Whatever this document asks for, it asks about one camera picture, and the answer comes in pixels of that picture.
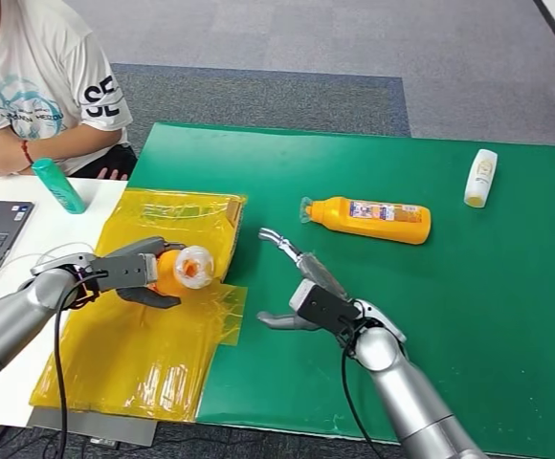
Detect thin white cable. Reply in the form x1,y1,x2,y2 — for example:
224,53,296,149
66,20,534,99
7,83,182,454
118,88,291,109
0,241,95,300

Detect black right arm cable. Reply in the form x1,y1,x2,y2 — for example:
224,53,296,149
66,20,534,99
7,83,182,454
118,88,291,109
339,326,372,459

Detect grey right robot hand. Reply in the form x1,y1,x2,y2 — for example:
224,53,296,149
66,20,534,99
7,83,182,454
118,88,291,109
257,228,351,332

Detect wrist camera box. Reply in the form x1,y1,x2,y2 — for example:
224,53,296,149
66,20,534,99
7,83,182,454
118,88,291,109
96,252,159,294
288,279,363,339

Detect green table mat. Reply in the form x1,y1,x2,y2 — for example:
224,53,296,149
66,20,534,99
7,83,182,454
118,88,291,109
129,122,555,459

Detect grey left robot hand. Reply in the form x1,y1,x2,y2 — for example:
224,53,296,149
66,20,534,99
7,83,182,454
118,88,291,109
114,236,188,311

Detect grey flat board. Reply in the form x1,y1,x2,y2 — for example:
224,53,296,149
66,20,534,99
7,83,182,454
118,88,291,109
26,406,158,448

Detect small white bottle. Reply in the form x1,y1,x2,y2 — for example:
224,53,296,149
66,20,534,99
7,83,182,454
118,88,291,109
464,148,498,209

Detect orange bottle with clear cap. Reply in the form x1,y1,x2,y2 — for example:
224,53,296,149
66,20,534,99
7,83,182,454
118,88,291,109
155,245,216,297
299,196,432,247

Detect teal bottle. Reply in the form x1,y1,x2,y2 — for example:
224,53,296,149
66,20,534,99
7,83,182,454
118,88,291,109
32,158,88,215

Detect person's left hand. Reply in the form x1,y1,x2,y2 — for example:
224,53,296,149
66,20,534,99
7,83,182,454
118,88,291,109
0,126,32,177

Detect person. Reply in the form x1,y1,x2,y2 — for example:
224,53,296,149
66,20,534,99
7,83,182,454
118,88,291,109
0,0,138,182

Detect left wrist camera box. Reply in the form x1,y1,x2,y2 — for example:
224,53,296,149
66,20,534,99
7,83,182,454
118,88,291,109
96,252,159,294

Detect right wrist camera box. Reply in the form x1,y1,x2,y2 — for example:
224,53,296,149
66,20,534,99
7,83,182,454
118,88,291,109
288,279,363,339

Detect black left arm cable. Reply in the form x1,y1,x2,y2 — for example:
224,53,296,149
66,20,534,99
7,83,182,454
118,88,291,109
53,271,109,459

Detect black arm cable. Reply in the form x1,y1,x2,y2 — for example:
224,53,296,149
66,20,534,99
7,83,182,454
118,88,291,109
53,271,109,459
339,326,372,459

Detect yellow plastic sheet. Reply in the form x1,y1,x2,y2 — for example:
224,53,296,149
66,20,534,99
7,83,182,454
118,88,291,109
29,186,249,425

